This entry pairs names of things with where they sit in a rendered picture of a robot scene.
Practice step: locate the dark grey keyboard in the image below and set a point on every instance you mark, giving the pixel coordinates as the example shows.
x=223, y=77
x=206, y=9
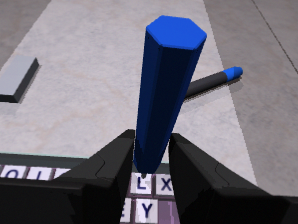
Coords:
x=148, y=201

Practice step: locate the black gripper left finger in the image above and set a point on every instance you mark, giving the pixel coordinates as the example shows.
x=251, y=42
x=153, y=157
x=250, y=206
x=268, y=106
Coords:
x=93, y=192

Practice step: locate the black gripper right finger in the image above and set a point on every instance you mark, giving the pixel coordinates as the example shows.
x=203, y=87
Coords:
x=207, y=192

